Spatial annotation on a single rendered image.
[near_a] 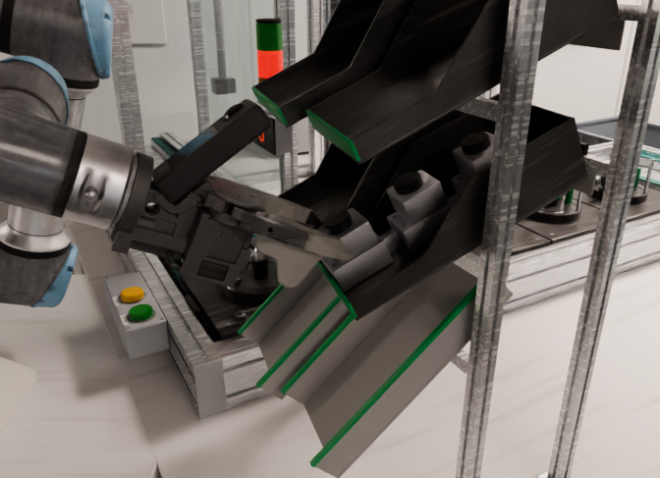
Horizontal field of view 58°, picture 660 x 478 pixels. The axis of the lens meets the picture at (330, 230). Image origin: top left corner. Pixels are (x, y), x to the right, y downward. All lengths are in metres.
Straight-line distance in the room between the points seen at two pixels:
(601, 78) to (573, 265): 3.08
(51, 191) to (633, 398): 0.93
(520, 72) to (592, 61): 3.78
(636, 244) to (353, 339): 0.91
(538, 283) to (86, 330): 0.91
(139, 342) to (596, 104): 3.75
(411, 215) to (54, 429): 0.67
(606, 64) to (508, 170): 3.82
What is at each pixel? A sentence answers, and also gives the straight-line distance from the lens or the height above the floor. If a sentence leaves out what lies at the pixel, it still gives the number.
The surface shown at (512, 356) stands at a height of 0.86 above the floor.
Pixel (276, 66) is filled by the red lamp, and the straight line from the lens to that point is 1.18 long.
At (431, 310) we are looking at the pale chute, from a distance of 0.72.
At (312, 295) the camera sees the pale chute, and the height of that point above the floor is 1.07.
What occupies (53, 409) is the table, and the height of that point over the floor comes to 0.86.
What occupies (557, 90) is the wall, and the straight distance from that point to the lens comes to 4.27.
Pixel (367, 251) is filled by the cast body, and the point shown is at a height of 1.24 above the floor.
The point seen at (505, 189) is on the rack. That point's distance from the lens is 0.56.
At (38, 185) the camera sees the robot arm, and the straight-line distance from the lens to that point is 0.51.
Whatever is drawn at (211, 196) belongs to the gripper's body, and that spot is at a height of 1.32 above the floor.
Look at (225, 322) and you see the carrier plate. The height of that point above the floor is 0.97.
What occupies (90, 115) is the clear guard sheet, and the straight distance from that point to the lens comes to 2.30.
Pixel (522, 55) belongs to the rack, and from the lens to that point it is 0.54.
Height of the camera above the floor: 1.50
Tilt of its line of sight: 24 degrees down
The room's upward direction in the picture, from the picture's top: straight up
